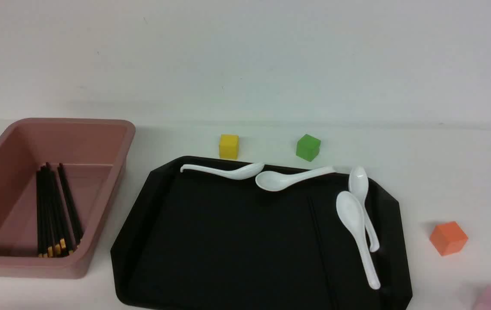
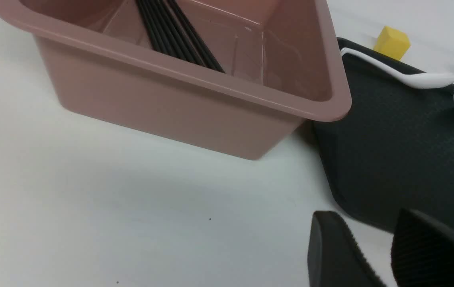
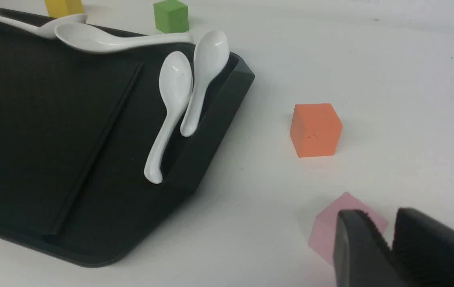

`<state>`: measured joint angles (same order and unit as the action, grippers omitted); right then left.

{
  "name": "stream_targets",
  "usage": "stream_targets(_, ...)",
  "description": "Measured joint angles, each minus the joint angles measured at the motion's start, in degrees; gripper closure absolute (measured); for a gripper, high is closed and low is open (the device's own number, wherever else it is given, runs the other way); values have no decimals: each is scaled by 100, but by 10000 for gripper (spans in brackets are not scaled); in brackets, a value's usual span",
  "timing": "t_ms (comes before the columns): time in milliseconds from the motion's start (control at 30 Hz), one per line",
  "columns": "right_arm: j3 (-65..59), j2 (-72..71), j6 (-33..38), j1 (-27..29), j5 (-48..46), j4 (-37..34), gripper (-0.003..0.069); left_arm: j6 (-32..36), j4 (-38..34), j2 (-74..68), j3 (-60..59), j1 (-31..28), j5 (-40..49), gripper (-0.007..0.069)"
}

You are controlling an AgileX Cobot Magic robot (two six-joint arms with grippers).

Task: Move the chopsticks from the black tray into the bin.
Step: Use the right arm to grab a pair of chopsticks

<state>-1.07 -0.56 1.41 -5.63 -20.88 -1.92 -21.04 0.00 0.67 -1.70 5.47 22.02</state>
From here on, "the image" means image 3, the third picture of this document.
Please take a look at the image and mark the green cube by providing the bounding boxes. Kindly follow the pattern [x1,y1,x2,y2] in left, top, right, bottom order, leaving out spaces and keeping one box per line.
[153,0,190,34]

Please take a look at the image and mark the white ceramic spoon back right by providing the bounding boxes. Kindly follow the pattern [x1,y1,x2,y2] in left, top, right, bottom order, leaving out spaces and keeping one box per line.
[180,30,230,138]

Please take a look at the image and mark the pink cube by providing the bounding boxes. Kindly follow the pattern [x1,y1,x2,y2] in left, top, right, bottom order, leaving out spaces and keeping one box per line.
[308,192,388,265]

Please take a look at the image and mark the orange cube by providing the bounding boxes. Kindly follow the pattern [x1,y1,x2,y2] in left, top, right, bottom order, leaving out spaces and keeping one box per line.
[290,103,343,158]

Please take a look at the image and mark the white ceramic spoon front right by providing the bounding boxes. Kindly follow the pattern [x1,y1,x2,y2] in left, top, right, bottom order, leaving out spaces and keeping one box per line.
[143,51,193,184]

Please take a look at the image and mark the white ceramic spoon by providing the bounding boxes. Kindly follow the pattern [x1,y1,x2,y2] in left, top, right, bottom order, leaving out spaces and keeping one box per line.
[55,23,194,54]
[0,13,88,39]
[143,51,193,184]
[180,30,230,138]

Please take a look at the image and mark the white ceramic spoon top middle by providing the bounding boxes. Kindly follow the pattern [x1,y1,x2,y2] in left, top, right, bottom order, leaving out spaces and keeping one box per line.
[55,23,194,54]

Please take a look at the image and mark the white ceramic spoon far left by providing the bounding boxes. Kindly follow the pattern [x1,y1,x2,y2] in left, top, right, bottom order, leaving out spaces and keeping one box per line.
[0,13,88,39]

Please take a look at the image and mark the yellow cube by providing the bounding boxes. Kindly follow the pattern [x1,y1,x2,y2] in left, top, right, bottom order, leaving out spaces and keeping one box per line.
[44,0,84,18]

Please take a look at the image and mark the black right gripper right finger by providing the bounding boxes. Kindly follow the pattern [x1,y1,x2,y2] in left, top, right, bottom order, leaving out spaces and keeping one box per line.
[391,208,454,287]

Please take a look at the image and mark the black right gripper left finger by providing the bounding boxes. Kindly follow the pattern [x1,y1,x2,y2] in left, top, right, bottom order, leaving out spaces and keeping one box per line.
[334,210,407,287]

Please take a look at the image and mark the black plastic tray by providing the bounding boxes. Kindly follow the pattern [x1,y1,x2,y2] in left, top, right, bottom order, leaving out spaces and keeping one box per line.
[0,8,255,267]

